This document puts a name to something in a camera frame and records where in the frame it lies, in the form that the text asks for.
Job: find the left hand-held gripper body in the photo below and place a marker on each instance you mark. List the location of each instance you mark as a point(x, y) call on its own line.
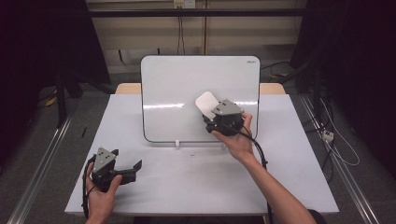
point(104, 165)

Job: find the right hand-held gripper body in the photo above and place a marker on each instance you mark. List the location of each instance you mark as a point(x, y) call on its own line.
point(229, 119)

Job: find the white whiteboard eraser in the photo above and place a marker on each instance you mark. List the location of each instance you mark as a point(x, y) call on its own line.
point(206, 104)

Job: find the white whiteboard with black rim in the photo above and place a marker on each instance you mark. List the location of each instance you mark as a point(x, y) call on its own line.
point(174, 90)

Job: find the person's right hand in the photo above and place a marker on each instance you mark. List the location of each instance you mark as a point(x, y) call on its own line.
point(236, 144)

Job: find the person's left hand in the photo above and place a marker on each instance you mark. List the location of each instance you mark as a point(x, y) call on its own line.
point(100, 199)

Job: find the white whiteboard foot clip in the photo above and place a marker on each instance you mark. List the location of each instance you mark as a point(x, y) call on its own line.
point(177, 143)

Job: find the small black floor object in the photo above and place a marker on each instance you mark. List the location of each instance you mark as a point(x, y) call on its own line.
point(83, 132)

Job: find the wooden table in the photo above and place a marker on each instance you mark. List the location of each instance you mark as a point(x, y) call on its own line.
point(127, 88)

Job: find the black metal stand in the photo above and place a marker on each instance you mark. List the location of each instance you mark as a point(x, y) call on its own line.
point(61, 99)

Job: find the black horizontal bar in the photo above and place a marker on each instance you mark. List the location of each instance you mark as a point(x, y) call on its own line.
point(186, 12)

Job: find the white power adapter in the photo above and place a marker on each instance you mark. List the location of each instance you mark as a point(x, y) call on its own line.
point(328, 135)

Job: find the black curtain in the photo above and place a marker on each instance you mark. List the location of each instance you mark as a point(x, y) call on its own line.
point(40, 46)
point(358, 62)

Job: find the metal floor rail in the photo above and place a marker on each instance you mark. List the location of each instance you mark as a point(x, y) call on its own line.
point(40, 168)
point(342, 168)

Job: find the white wall socket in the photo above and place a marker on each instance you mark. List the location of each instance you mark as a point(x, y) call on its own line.
point(184, 3)

